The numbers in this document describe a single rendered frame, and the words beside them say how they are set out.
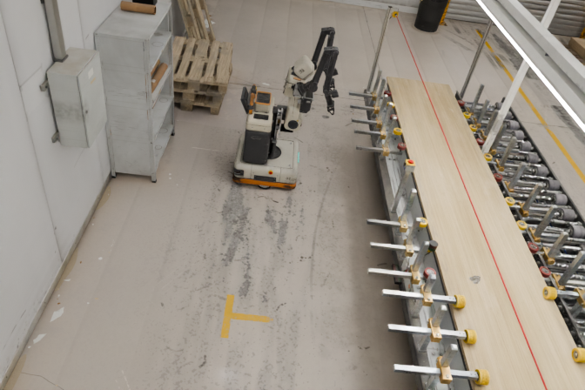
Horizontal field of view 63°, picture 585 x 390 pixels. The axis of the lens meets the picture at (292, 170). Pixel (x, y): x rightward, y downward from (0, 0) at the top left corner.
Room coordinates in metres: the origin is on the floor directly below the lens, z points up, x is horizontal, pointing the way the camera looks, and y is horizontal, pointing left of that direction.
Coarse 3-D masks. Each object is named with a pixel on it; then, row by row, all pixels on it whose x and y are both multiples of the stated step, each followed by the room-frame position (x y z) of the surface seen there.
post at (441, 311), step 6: (444, 306) 1.78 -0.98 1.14; (438, 312) 1.77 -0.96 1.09; (444, 312) 1.76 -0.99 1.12; (438, 318) 1.76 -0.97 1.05; (432, 324) 1.77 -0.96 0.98; (438, 324) 1.76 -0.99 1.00; (426, 336) 1.76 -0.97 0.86; (420, 342) 1.78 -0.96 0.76; (426, 342) 1.76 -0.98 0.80; (420, 348) 1.76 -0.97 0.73
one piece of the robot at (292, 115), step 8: (288, 72) 4.22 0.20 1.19; (288, 80) 4.03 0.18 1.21; (296, 80) 4.02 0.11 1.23; (304, 80) 4.06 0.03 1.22; (288, 88) 4.02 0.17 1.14; (288, 96) 4.08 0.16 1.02; (288, 104) 4.09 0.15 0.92; (296, 104) 4.10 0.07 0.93; (288, 112) 4.05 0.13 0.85; (296, 112) 4.05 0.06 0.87; (288, 120) 4.05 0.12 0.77; (296, 120) 4.05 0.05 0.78; (288, 128) 4.05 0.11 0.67; (296, 128) 4.05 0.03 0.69
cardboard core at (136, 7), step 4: (120, 4) 4.15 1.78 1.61; (124, 4) 4.15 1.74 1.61; (128, 4) 4.16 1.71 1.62; (132, 4) 4.16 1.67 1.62; (136, 4) 4.17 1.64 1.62; (140, 4) 4.18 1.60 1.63; (144, 4) 4.19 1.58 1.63; (148, 4) 4.20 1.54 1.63; (124, 8) 4.14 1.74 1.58; (128, 8) 4.15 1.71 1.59; (132, 8) 4.15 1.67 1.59; (136, 8) 4.15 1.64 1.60; (140, 8) 4.16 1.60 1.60; (144, 8) 4.16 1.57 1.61; (148, 8) 4.17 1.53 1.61; (152, 8) 4.17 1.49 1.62; (140, 12) 4.18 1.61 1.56; (144, 12) 4.17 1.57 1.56; (148, 12) 4.17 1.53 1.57; (152, 12) 4.17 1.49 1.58
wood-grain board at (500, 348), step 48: (432, 96) 4.83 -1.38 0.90; (432, 144) 3.85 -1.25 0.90; (432, 192) 3.11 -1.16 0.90; (480, 192) 3.23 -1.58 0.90; (480, 240) 2.64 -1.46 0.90; (480, 288) 2.17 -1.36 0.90; (528, 288) 2.25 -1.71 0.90; (480, 336) 1.80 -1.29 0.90; (528, 336) 1.86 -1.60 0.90; (528, 384) 1.53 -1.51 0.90; (576, 384) 1.59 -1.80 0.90
